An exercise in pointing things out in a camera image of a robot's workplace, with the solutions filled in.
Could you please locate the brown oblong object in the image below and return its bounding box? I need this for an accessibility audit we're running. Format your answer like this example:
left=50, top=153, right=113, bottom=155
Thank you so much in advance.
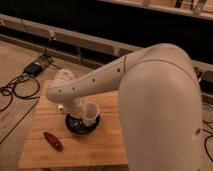
left=43, top=132, right=63, bottom=151

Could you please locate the wooden folding table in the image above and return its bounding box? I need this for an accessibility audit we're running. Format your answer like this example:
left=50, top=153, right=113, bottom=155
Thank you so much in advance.
left=18, top=80, right=128, bottom=169

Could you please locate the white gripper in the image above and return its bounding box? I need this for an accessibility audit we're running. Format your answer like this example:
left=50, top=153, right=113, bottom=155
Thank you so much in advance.
left=63, top=98, right=83, bottom=119

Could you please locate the black floor cable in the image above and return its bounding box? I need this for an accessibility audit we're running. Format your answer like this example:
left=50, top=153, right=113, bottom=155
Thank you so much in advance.
left=0, top=71, right=41, bottom=113

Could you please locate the black ceramic bowl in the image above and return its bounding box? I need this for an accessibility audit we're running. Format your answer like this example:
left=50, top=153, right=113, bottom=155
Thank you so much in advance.
left=65, top=114, right=100, bottom=135

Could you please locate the black cables right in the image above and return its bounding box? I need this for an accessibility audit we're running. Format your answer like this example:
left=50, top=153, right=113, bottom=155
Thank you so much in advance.
left=200, top=103, right=213, bottom=163

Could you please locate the black power adapter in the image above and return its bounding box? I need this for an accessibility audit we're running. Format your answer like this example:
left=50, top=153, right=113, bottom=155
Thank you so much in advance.
left=24, top=63, right=42, bottom=76

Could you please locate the white tube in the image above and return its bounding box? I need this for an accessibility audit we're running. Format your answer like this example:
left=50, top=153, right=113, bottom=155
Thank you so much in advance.
left=57, top=104, right=64, bottom=110

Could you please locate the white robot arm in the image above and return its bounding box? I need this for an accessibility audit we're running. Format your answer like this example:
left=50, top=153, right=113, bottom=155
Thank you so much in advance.
left=47, top=43, right=202, bottom=171

